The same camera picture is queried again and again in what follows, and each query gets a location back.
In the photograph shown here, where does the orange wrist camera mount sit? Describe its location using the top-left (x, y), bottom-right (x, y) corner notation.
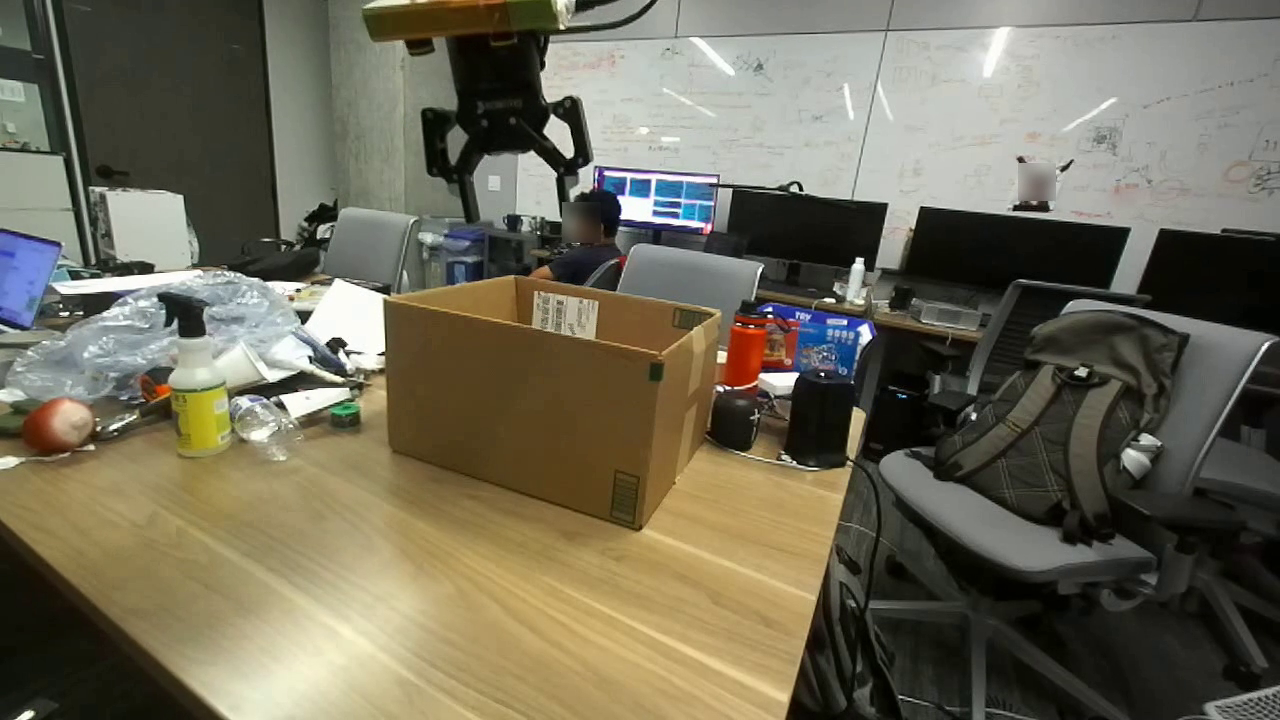
top-left (359, 0), bottom-right (579, 44)

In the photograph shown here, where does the black cylindrical speaker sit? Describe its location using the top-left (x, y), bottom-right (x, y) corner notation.
top-left (784, 369), bottom-right (855, 468)

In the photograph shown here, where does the olive grey backpack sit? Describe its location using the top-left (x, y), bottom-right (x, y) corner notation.
top-left (933, 309), bottom-right (1192, 545)

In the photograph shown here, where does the yellow spray bottle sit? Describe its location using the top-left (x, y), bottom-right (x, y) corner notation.
top-left (157, 293), bottom-right (236, 460)

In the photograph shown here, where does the small black box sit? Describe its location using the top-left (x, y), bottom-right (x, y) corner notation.
top-left (709, 390), bottom-right (768, 451)

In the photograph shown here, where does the grey padded office chair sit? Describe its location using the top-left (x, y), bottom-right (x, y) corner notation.
top-left (613, 242), bottom-right (768, 332)
top-left (317, 206), bottom-right (423, 296)

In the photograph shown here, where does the black camera cable loop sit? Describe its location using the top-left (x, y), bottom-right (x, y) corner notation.
top-left (564, 0), bottom-right (661, 35)

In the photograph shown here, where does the dark computer monitor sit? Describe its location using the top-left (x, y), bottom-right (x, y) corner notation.
top-left (903, 206), bottom-right (1134, 296)
top-left (723, 184), bottom-right (891, 273)
top-left (1134, 225), bottom-right (1280, 335)

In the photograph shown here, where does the lit computer monitor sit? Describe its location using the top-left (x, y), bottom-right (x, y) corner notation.
top-left (590, 164), bottom-right (723, 237)

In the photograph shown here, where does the open laptop blue screen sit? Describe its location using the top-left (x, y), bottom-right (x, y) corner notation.
top-left (0, 225), bottom-right (67, 332)

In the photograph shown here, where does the blue printed carton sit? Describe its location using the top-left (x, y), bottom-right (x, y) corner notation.
top-left (755, 296), bottom-right (875, 382)

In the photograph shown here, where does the white printer box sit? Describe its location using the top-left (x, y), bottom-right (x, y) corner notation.
top-left (86, 180), bottom-right (204, 273)

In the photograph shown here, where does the white paper sheet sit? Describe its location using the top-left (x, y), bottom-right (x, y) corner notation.
top-left (300, 277), bottom-right (391, 376)

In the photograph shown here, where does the red bottle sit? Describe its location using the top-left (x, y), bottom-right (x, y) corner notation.
top-left (718, 314), bottom-right (770, 394)

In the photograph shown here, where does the clear plastic bag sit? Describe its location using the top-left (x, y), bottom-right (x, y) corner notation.
top-left (2, 267), bottom-right (336, 404)

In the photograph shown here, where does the grey mesh office chair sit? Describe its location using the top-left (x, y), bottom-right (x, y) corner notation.
top-left (872, 296), bottom-right (1280, 698)

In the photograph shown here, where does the seated person dark shirt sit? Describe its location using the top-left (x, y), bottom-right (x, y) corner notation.
top-left (531, 184), bottom-right (627, 293)

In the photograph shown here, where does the llama plush toy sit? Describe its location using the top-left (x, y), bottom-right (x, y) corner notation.
top-left (1013, 153), bottom-right (1078, 217)

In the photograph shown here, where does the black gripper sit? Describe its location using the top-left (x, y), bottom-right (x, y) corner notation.
top-left (421, 32), bottom-right (596, 229)

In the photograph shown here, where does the red apple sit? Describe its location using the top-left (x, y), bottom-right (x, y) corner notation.
top-left (18, 396), bottom-right (98, 455)

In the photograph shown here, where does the cardboard box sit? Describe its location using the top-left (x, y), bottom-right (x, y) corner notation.
top-left (378, 273), bottom-right (723, 534)

